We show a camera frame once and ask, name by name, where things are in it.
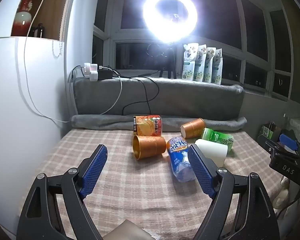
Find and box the long white cable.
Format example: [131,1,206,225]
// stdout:
[24,0,69,123]

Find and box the plaid blanket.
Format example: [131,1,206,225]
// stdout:
[27,127,285,240]

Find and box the white beaded cord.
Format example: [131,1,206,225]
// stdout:
[52,40,65,58]

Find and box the blue Arctic Ocean can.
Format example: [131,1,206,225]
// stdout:
[166,137,197,182]

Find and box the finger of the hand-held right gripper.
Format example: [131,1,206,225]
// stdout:
[264,134,300,159]

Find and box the black tripod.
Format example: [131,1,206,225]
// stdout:
[146,42,178,79]

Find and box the white cabinet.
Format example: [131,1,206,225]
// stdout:
[0,0,77,233]

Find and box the orange drink can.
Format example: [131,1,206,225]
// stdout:
[133,115,163,137]

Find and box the white green refill pouch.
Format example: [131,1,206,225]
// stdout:
[194,44,207,82]
[182,42,200,81]
[212,49,224,85]
[204,47,217,84]

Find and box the green label bottle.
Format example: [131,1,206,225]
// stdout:
[201,128,234,154]

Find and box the black power adapter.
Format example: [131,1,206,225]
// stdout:
[97,69,113,79]

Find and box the gold paper cup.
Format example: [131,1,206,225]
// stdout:
[180,118,206,139]
[132,135,167,160]

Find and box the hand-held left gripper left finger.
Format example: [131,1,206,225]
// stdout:
[16,144,108,240]

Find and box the pale cream object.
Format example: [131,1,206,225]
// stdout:
[273,176,290,208]

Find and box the white cup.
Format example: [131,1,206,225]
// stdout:
[194,139,228,167]

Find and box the cardboard box green label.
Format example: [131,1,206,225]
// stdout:
[259,123,282,142]

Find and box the short white cable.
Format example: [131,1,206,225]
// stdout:
[103,76,123,116]

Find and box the red white vase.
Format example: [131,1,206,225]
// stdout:
[12,0,39,37]

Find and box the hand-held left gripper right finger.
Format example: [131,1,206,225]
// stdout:
[187,144,280,240]

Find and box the ring light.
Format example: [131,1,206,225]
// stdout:
[143,0,198,43]

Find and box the black cable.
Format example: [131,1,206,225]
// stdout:
[70,65,160,117]

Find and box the dark glass bottle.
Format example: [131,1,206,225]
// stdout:
[29,23,45,38]

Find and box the rolled grey blanket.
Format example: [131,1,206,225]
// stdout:
[70,114,248,132]

